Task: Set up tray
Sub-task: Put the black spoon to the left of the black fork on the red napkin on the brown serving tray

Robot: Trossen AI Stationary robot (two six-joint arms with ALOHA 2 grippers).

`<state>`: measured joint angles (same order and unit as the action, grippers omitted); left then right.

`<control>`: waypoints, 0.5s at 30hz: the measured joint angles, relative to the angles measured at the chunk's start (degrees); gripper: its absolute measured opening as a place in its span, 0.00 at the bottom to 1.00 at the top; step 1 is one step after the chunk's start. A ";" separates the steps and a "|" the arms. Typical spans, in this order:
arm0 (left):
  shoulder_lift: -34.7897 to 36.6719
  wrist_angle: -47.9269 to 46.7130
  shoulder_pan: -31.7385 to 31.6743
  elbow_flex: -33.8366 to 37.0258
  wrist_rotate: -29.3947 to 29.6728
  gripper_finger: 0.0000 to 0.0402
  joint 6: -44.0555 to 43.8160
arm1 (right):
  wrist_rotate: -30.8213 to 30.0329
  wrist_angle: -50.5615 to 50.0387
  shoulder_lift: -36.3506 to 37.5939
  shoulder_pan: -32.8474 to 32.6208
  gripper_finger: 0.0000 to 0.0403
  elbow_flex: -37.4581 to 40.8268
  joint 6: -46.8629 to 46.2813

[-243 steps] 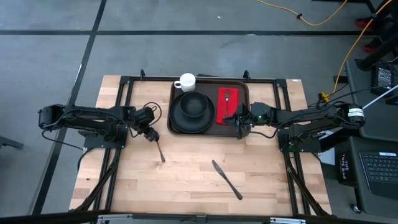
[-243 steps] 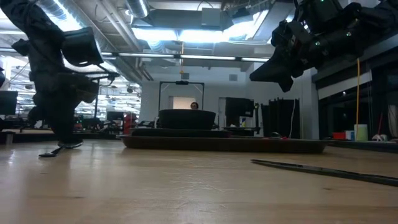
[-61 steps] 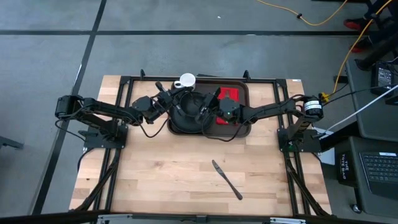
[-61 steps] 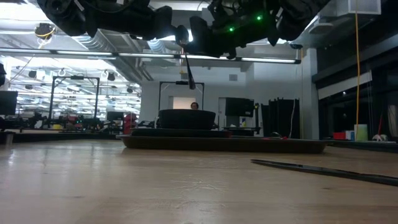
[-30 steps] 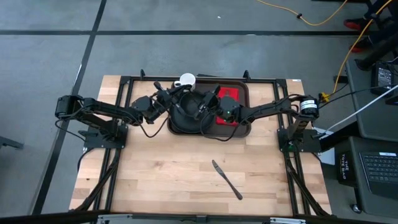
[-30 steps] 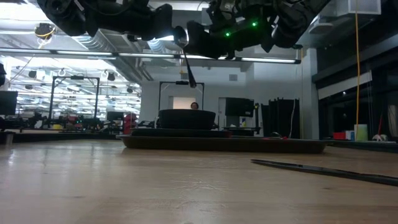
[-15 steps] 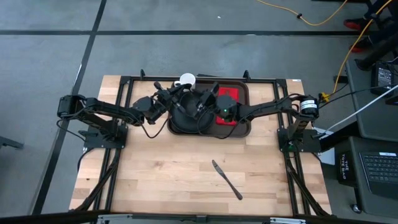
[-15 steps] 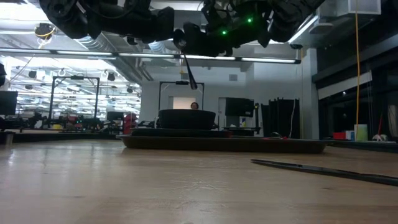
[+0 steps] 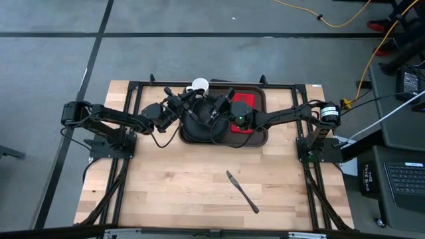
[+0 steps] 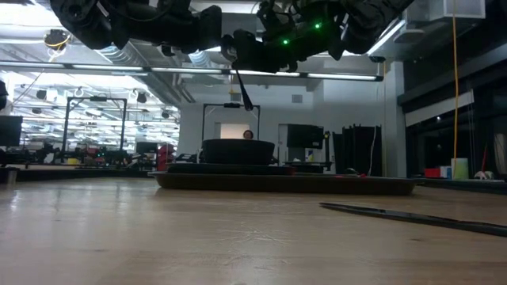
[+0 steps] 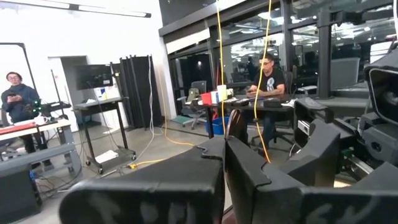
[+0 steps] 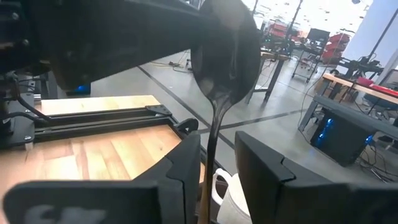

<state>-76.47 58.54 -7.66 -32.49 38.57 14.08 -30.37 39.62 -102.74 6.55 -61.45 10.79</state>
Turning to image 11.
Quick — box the white hanging cable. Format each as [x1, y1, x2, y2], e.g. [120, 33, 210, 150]
[133, 55, 155, 162]

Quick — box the black rolling cart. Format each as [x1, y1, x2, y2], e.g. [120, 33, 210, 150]
[73, 96, 137, 175]

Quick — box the long light bar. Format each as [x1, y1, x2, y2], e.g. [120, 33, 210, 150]
[0, 0, 152, 19]

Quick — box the grey panel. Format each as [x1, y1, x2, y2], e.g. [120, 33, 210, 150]
[330, 57, 361, 91]

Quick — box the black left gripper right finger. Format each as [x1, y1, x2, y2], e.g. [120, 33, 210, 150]
[224, 136, 398, 224]

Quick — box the white background mug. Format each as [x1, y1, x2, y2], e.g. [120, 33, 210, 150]
[32, 114, 50, 126]

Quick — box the black metal stand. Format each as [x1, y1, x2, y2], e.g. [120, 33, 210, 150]
[316, 6, 398, 100]

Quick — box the black wall monitor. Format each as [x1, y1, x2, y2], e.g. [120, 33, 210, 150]
[74, 63, 114, 91]

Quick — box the black office desk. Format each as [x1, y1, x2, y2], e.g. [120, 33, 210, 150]
[197, 93, 299, 139]

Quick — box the wooden background table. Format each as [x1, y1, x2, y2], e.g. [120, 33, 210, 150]
[0, 119, 82, 187]

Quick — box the person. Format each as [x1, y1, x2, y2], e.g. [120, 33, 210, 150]
[246, 52, 289, 156]
[0, 71, 42, 170]

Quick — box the black folding curtain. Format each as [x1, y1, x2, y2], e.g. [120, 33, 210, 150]
[119, 55, 163, 129]

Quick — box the grey office chair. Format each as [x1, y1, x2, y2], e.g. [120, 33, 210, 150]
[176, 80, 208, 131]

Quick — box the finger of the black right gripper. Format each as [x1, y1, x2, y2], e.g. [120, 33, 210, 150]
[279, 119, 342, 187]

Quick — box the red box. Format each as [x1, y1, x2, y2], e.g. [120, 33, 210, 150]
[200, 91, 213, 106]

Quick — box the thick yellow cable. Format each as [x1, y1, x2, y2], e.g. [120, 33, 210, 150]
[252, 0, 274, 164]

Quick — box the blue bin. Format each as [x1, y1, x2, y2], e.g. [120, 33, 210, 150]
[204, 116, 231, 136]

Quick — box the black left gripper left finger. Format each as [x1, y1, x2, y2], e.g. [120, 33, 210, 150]
[58, 136, 226, 224]

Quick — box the thin yellow cable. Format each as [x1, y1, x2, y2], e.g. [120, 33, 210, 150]
[128, 0, 227, 171]

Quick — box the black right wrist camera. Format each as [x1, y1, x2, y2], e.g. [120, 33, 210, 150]
[364, 49, 398, 126]

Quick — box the grey bench base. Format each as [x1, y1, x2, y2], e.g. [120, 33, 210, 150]
[0, 142, 83, 224]

